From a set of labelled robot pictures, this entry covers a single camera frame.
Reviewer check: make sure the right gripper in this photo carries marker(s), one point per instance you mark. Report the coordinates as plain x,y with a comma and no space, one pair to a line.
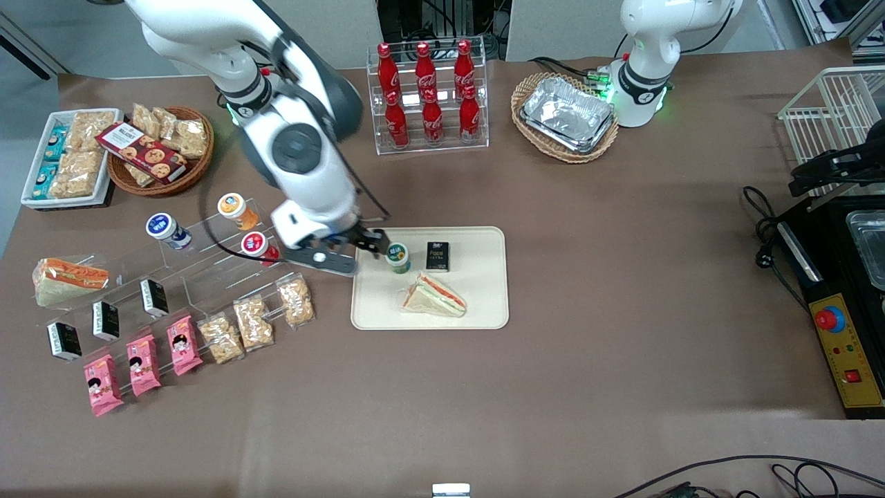
364,238

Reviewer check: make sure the green gum bottle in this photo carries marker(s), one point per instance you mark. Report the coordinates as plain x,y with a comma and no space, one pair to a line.
398,258

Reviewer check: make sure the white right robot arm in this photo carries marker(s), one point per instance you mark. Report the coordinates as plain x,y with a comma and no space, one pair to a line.
304,149

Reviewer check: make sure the cream plastic tray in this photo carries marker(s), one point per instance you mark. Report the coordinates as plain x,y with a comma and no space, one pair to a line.
387,297

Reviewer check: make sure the red gum bottle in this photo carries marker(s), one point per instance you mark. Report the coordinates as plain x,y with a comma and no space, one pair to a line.
257,247

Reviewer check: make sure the orange gum bottle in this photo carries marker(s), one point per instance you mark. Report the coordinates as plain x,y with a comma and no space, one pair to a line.
236,209

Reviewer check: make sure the blue gum bottle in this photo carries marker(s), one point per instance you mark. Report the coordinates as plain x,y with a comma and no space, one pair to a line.
168,230

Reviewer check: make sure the aluminium foil tray stack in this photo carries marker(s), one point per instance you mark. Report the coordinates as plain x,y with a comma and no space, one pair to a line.
568,114

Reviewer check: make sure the black tray sealer machine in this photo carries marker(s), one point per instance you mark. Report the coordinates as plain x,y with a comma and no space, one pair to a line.
840,290

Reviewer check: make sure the black small carton box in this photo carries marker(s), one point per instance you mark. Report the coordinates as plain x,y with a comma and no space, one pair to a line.
155,299
438,256
64,341
106,320

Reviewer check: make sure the wrapped triangle sandwich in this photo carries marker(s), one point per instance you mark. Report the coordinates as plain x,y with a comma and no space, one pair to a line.
66,280
435,297

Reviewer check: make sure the clear bag of crackers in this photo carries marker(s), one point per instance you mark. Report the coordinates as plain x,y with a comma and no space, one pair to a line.
140,176
145,119
92,130
167,124
296,299
193,138
77,174
254,324
221,339

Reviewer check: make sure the red cola bottle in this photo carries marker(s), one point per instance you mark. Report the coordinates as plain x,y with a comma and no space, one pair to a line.
424,63
432,119
469,114
386,66
463,62
396,121

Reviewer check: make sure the clear acrylic bottle rack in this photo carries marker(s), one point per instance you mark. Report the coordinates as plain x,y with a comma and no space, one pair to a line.
477,142

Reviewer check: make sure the clear acrylic stepped stand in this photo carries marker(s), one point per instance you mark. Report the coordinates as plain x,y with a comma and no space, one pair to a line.
207,266

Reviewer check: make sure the wicker basket with snacks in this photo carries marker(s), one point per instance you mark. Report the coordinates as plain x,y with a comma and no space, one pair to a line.
197,173

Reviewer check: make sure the wicker basket with foil trays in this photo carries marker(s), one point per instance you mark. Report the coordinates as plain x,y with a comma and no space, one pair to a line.
532,135

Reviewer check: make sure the pink snack packet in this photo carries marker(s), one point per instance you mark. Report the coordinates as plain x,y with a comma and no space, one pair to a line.
143,365
184,346
104,385

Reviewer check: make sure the red cookie box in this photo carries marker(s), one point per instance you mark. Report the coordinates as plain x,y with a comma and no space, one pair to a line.
142,152

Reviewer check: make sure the small silver device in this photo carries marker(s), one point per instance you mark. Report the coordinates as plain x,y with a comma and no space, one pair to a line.
451,490

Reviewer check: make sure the teal snack packet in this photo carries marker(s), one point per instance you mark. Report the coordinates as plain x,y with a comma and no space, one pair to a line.
57,143
45,181

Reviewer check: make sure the white rectangular bin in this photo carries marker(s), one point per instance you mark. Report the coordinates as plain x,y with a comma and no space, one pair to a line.
31,197

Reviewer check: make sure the red emergency stop button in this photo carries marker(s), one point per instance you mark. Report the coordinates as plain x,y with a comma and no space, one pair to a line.
827,319

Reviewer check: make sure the yellow sealer control panel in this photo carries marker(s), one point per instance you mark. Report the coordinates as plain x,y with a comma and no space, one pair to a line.
847,360

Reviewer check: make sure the steel food container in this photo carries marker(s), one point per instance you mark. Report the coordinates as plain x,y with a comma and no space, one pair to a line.
870,249

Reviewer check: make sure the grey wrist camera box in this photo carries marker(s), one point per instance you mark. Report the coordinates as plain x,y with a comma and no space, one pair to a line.
321,261

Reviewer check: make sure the red rocker switch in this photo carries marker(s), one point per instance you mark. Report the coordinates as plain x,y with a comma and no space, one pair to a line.
852,376

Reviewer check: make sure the grey metal shelf frame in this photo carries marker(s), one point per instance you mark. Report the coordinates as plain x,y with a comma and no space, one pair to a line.
836,17

